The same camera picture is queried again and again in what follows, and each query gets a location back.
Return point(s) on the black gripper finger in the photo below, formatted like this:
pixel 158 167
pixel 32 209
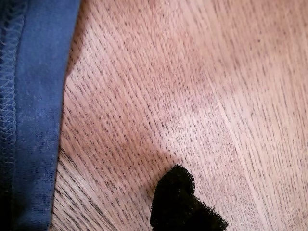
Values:
pixel 178 204

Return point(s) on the blue printed T-shirt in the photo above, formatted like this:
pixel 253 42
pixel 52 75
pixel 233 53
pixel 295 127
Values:
pixel 36 96

